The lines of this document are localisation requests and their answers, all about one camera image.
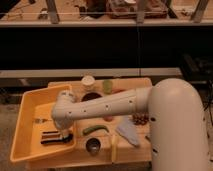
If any brown grape bunch toy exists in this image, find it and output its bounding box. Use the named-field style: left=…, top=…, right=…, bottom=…
left=132, top=114, right=149, bottom=125

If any brown bowl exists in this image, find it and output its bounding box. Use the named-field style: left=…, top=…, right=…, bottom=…
left=81, top=92, right=102, bottom=102

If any grey cloth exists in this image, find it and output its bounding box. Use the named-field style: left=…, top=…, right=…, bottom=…
left=116, top=116, right=140, bottom=147

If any small metal cup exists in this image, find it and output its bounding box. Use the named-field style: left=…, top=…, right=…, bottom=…
left=86, top=138, right=101, bottom=156

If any green cucumber toy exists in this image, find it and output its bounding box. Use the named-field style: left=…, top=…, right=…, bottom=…
left=82, top=125, right=109, bottom=136

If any yellow plastic tray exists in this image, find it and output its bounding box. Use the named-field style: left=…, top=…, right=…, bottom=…
left=10, top=84, right=77, bottom=163

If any orange toy fruit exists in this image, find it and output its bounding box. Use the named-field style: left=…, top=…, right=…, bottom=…
left=103, top=116, right=113, bottom=122

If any wooden toy kitchen table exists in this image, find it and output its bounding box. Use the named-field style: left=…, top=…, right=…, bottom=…
left=27, top=78, right=152, bottom=169

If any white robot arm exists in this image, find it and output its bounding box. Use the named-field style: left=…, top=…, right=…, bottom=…
left=51, top=78, right=211, bottom=171

